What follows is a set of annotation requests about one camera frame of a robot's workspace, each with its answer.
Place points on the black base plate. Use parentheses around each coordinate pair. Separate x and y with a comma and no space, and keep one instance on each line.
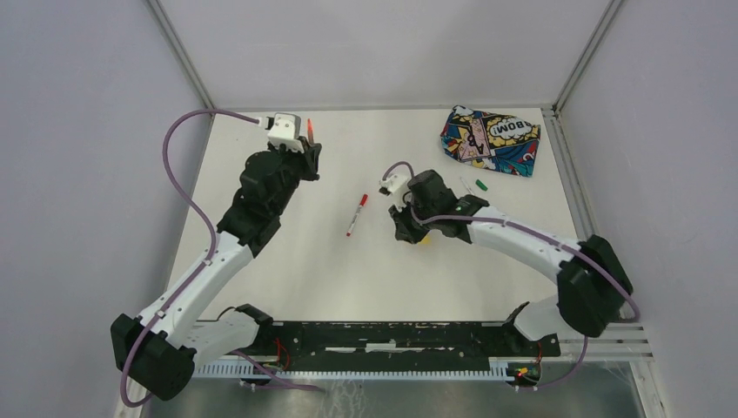
(459,346)

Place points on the red white pen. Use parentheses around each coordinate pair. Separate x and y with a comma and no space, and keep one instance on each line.
(355,216)

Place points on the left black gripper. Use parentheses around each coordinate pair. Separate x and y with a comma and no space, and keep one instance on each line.
(309,158)

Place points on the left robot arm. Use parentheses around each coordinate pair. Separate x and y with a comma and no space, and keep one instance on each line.
(160,348)

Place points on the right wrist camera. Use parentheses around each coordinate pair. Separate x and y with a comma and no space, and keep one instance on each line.
(395,187)

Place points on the green pen cap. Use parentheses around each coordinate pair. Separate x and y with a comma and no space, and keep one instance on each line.
(481,185)

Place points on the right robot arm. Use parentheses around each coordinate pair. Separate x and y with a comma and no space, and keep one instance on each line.
(591,284)

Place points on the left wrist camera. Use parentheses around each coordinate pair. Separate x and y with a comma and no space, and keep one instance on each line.
(283,129)

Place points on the orange pen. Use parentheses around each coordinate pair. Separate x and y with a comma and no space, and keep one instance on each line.
(310,132)

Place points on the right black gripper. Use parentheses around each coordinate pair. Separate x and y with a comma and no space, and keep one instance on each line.
(403,230)

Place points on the green grey pen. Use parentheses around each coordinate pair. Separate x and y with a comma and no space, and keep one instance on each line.
(467,186)

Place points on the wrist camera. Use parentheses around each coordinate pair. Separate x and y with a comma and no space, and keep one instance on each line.
(283,129)
(395,187)

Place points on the comic print pencil pouch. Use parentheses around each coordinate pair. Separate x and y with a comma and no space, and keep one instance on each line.
(491,141)

